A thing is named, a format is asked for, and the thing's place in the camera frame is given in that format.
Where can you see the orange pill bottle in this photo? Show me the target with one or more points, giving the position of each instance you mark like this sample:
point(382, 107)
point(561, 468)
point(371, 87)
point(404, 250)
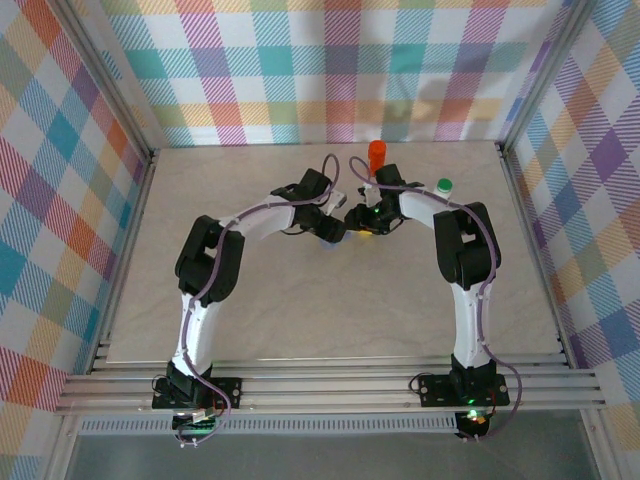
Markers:
point(377, 155)

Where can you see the white bottle with green cap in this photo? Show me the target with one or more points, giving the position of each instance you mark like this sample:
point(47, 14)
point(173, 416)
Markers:
point(444, 187)

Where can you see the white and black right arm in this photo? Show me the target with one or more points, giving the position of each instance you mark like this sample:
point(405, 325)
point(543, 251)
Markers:
point(470, 320)

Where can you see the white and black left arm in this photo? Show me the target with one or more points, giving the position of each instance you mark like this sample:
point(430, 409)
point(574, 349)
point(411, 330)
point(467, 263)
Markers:
point(197, 335)

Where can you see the right controller board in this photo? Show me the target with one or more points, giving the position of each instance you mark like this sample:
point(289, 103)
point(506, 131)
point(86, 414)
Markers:
point(475, 420)

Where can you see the controller board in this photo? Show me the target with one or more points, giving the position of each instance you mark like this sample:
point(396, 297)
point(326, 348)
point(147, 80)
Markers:
point(475, 420)
point(197, 425)

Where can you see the left controller board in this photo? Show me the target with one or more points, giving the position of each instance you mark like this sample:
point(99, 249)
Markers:
point(197, 425)

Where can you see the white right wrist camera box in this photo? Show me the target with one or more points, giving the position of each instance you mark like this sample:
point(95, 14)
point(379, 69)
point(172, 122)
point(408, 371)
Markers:
point(369, 195)

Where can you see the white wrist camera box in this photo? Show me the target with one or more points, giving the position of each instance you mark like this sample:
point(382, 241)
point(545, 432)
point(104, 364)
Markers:
point(369, 195)
point(339, 199)

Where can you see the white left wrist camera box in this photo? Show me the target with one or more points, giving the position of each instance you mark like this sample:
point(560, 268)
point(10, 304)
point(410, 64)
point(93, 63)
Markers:
point(339, 199)

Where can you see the aluminium base rail beam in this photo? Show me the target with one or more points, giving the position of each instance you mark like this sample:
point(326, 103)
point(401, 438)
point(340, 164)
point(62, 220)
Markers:
point(325, 385)

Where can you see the aluminium frame post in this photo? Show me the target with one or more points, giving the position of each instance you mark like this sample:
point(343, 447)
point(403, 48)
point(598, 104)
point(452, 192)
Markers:
point(110, 85)
point(545, 75)

